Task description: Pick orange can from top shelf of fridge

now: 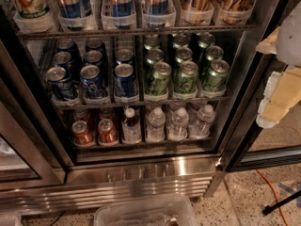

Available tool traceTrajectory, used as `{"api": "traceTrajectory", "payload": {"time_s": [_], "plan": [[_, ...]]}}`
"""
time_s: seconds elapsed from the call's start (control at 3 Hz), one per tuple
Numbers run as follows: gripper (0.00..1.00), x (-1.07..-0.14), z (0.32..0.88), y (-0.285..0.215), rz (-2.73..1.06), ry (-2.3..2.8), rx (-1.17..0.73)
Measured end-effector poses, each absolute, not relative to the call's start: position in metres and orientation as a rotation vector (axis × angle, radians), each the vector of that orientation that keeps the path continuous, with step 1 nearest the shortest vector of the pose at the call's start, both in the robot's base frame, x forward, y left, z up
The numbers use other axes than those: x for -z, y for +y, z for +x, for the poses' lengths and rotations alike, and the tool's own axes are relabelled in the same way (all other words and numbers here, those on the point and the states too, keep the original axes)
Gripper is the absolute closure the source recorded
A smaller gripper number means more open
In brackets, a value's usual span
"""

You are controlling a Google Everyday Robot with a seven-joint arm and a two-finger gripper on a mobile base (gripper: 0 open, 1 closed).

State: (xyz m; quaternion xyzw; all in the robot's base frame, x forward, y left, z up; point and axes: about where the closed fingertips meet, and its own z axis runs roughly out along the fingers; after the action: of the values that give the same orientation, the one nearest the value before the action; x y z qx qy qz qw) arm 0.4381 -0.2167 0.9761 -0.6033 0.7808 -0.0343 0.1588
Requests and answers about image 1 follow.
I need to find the green can back left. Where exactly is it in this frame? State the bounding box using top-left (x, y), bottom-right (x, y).
top-left (144, 36), bottom-right (161, 51)

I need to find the brown drink bottle white cap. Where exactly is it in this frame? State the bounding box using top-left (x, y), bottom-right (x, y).
top-left (121, 107), bottom-right (142, 144)

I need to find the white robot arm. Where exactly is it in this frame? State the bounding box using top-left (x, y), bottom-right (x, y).
top-left (256, 2), bottom-right (301, 128)

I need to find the blue can second row right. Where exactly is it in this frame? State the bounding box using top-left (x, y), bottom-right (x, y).
top-left (115, 48), bottom-right (135, 65)

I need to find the red can back right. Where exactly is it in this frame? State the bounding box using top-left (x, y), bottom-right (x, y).
top-left (99, 107), bottom-right (115, 121)

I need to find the clear plastic bin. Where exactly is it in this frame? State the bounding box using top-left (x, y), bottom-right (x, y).
top-left (93, 195), bottom-right (197, 226)

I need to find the green can second row right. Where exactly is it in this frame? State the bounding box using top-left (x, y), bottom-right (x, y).
top-left (200, 45), bottom-right (224, 69)

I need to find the green can back middle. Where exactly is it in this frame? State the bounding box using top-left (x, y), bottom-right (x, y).
top-left (172, 34), bottom-right (188, 49)

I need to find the blue can second row left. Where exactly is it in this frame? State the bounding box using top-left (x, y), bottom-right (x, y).
top-left (53, 51), bottom-right (79, 81)

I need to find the orange cable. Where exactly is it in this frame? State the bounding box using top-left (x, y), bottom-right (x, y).
top-left (255, 169), bottom-right (290, 226)

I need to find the blue can second row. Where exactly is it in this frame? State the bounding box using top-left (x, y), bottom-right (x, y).
top-left (115, 48), bottom-right (135, 65)
top-left (53, 51), bottom-right (79, 81)
top-left (83, 50), bottom-right (104, 68)

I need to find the green can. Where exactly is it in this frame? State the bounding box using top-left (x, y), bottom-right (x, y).
top-left (197, 32), bottom-right (215, 50)
top-left (172, 34), bottom-right (188, 49)
top-left (174, 61), bottom-right (198, 94)
top-left (202, 59), bottom-right (230, 92)
top-left (145, 62), bottom-right (172, 96)
top-left (144, 36), bottom-right (161, 51)

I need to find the green can second row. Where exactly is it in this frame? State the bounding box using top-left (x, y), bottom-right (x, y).
top-left (200, 45), bottom-right (224, 69)
top-left (175, 47), bottom-right (193, 65)
top-left (145, 48), bottom-right (164, 67)

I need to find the blue can second row middle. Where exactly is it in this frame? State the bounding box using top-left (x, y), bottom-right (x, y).
top-left (83, 50), bottom-right (104, 68)

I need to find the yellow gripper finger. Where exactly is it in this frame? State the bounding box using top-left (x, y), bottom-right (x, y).
top-left (256, 67), bottom-right (301, 129)
top-left (255, 27), bottom-right (280, 55)

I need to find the green can front right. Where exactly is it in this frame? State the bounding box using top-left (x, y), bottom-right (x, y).
top-left (202, 59), bottom-right (230, 92)

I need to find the green can front left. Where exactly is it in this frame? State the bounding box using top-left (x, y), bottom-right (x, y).
top-left (145, 62), bottom-right (172, 96)

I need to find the red bull can far left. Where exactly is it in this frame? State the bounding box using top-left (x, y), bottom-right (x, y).
top-left (56, 0), bottom-right (92, 19)

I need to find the green can front middle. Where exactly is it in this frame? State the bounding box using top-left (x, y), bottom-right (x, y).
top-left (174, 61), bottom-right (198, 94)

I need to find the red can front right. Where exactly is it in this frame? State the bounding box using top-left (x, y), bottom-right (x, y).
top-left (97, 119), bottom-right (118, 144)

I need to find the green can second row middle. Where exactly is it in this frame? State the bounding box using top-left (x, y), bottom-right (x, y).
top-left (175, 47), bottom-right (193, 65)

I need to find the green can back right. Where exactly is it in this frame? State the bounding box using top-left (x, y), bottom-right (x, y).
top-left (197, 32), bottom-right (215, 50)

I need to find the stainless steel fridge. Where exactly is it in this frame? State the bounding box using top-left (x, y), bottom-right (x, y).
top-left (0, 0), bottom-right (300, 215)

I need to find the water bottle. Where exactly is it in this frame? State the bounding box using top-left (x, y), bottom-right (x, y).
top-left (188, 105), bottom-right (215, 138)
top-left (147, 107), bottom-right (166, 142)
top-left (167, 107), bottom-right (189, 141)

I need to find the red can front left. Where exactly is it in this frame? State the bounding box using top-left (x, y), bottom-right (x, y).
top-left (71, 121), bottom-right (94, 146)

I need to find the black stand leg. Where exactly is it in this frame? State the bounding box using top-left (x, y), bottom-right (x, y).
top-left (262, 190), bottom-right (301, 216)

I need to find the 7up can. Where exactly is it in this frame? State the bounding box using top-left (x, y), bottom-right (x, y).
top-left (11, 0), bottom-right (50, 19)

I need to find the water bottle right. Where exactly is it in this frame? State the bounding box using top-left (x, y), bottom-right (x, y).
top-left (188, 105), bottom-right (215, 138)

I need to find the blue can front middle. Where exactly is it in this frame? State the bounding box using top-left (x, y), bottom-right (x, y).
top-left (80, 65), bottom-right (108, 99)

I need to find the red can back left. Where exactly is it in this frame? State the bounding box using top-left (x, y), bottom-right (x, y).
top-left (73, 108), bottom-right (90, 123)

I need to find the blue can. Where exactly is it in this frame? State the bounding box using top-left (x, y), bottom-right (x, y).
top-left (46, 67), bottom-right (77, 101)
top-left (114, 64), bottom-right (138, 98)
top-left (80, 65), bottom-right (108, 99)
top-left (86, 38), bottom-right (106, 55)
top-left (56, 39), bottom-right (79, 56)

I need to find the blue can front left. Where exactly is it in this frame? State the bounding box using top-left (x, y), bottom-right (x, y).
top-left (46, 67), bottom-right (77, 101)

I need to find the blue can back middle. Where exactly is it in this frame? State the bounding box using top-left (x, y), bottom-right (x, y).
top-left (86, 38), bottom-right (106, 55)

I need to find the blue can back left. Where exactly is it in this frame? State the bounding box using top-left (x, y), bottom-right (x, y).
top-left (56, 39), bottom-right (79, 56)

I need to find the water bottle middle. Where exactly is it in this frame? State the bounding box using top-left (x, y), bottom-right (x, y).
top-left (167, 107), bottom-right (189, 141)

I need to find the water bottle left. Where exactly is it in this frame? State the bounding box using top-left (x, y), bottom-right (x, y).
top-left (147, 107), bottom-right (166, 142)

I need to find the blue can front right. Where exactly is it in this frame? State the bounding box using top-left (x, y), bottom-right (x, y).
top-left (114, 64), bottom-right (138, 98)

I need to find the green can second row left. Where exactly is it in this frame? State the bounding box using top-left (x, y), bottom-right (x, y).
top-left (145, 48), bottom-right (164, 67)

